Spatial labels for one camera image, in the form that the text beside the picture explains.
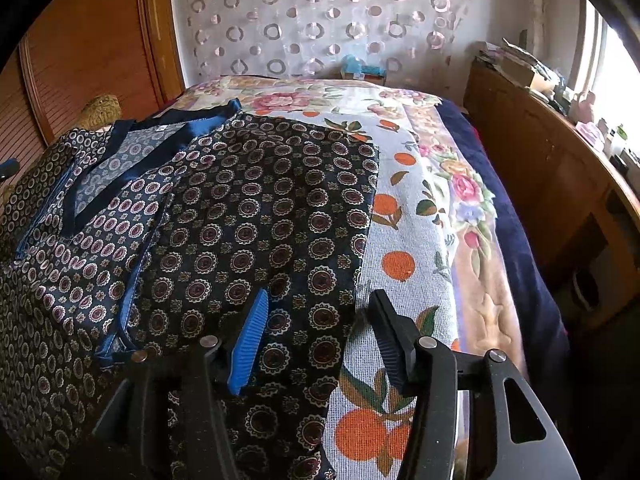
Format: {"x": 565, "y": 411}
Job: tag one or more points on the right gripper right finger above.
{"x": 511, "y": 435}

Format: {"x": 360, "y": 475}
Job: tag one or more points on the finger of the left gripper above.
{"x": 9, "y": 169}

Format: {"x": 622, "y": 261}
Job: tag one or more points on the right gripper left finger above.
{"x": 217, "y": 365}

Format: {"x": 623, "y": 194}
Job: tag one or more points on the navy patterned pajama garment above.
{"x": 149, "y": 236}

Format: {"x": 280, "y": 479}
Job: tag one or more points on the orange fruit print towel blanket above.
{"x": 409, "y": 253}

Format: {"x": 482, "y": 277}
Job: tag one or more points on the floral pink bed sheet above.
{"x": 486, "y": 313}

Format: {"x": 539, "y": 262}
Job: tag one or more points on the olive gold patterned pillow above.
{"x": 100, "y": 112}

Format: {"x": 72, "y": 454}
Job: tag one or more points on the navy blue blanket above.
{"x": 545, "y": 339}

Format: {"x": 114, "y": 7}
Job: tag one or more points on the brown wooden wardrobe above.
{"x": 75, "y": 51}

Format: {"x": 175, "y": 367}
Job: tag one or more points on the brown wooden desk cabinet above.
{"x": 579, "y": 214}

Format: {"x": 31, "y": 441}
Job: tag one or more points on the small items on desk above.
{"x": 614, "y": 143}

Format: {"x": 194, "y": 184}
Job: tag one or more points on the stack of books and papers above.
{"x": 518, "y": 66}

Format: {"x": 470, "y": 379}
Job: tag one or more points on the circle patterned sheer curtain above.
{"x": 425, "y": 45}

